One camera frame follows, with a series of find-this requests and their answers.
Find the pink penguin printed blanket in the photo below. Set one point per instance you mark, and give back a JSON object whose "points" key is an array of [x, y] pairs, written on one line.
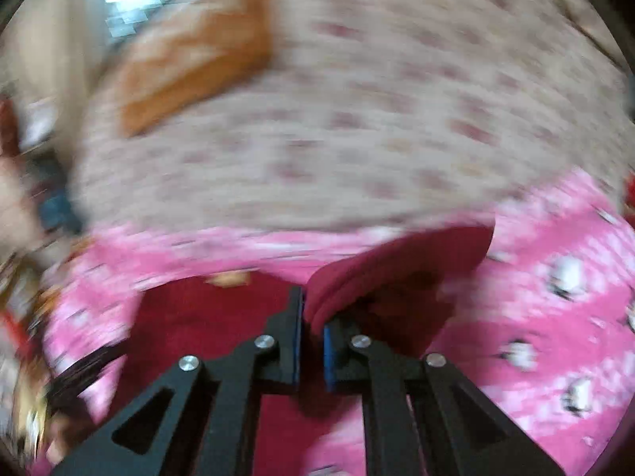
{"points": [[545, 307]]}

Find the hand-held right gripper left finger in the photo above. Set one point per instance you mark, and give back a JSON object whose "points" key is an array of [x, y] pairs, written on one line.
{"points": [[297, 342]]}

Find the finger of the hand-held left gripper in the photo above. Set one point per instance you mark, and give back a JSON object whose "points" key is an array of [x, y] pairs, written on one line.
{"points": [[54, 210]]}

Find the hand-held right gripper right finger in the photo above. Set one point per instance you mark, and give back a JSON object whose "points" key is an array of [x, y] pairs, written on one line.
{"points": [[329, 359]]}

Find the orange brown cloth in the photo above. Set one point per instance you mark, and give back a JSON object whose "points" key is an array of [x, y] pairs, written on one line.
{"points": [[198, 69]]}

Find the dark red cloth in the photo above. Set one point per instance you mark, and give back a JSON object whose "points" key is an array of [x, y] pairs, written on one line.
{"points": [[397, 267]]}

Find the red cartoon printed toy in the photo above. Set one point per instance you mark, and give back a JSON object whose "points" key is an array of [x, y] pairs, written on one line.
{"points": [[20, 337]]}

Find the beige floral bedsheet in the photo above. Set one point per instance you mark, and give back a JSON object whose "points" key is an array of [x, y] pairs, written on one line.
{"points": [[372, 109]]}

